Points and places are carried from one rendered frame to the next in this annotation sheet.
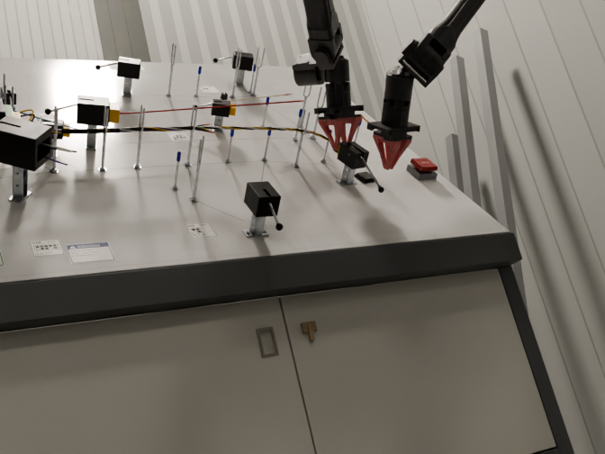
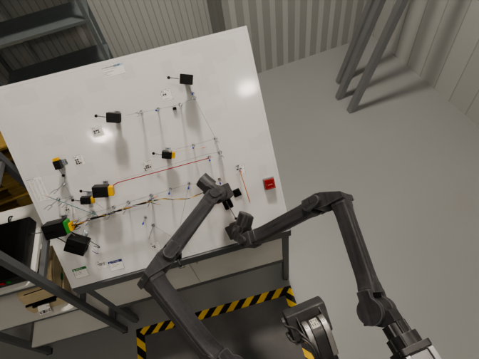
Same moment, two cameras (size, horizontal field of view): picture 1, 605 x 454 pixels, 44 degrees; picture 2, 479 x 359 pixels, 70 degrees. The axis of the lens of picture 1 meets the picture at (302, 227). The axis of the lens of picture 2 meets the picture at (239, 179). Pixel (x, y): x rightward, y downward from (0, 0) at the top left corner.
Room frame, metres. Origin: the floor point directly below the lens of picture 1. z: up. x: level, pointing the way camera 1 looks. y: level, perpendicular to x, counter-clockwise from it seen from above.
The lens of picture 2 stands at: (0.82, -0.61, 2.51)
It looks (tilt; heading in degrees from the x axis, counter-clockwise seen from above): 54 degrees down; 25
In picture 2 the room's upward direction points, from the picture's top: 12 degrees counter-clockwise
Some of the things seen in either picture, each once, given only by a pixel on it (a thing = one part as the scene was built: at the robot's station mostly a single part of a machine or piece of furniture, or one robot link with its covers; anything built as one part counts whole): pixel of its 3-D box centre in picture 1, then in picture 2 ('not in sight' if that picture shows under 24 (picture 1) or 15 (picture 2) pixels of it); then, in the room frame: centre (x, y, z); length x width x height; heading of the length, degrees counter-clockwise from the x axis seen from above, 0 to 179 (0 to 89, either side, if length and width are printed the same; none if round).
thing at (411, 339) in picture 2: not in sight; (402, 338); (1.09, -0.87, 1.45); 0.09 x 0.08 x 0.12; 126
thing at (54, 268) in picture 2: not in sight; (43, 277); (1.11, 0.86, 0.76); 0.30 x 0.21 x 0.20; 33
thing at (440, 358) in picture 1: (423, 375); (238, 258); (1.54, -0.16, 0.60); 0.55 x 0.03 x 0.39; 119
